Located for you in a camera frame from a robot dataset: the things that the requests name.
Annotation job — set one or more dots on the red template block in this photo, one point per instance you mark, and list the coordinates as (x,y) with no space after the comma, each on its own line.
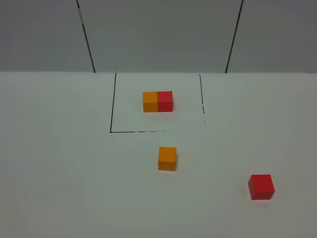
(165,101)

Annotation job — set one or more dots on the orange template block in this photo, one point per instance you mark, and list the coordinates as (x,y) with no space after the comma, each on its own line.
(150,102)

